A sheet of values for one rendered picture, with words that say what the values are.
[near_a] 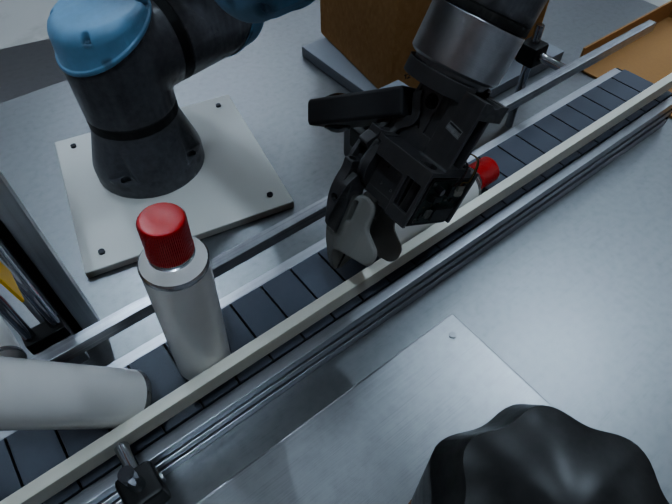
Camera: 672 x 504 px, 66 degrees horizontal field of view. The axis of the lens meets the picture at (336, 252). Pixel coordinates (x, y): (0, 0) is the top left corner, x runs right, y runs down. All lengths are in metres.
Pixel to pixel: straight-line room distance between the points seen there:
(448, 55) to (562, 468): 0.30
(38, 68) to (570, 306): 0.95
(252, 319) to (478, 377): 0.23
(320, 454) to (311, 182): 0.40
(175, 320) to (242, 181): 0.36
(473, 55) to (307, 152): 0.43
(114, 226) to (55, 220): 0.09
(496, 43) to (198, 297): 0.28
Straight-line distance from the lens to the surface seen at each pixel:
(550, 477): 0.18
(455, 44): 0.40
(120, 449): 0.48
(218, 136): 0.82
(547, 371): 0.61
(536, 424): 0.19
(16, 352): 0.63
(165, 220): 0.36
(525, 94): 0.71
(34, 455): 0.55
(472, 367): 0.53
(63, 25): 0.67
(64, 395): 0.45
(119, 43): 0.64
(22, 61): 1.14
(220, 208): 0.71
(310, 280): 0.57
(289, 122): 0.85
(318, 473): 0.48
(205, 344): 0.46
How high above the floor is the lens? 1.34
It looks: 51 degrees down
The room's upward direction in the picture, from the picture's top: straight up
